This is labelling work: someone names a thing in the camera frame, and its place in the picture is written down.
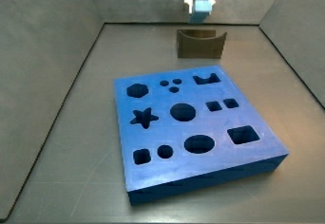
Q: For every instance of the light blue rectangular block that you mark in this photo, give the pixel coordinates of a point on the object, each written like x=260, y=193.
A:
x=200, y=10

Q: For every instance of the blue shape sorting board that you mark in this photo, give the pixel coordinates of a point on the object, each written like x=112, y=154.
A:
x=189, y=133

